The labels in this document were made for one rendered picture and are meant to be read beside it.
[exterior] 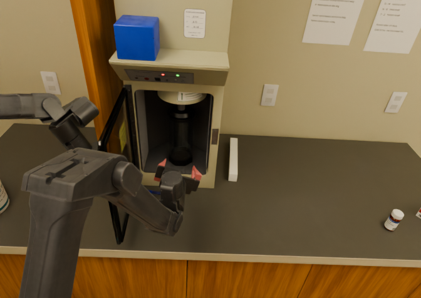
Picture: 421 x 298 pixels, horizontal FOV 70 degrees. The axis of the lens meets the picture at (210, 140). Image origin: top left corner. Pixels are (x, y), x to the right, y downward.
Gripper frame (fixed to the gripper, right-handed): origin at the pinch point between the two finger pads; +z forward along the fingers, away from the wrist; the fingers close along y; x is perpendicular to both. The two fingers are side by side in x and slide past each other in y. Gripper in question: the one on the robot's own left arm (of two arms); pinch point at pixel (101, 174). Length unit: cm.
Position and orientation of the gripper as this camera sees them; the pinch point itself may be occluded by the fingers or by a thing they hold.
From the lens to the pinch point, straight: 93.6
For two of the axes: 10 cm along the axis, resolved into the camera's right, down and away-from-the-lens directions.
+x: 0.2, 5.8, -8.1
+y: -9.3, 3.1, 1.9
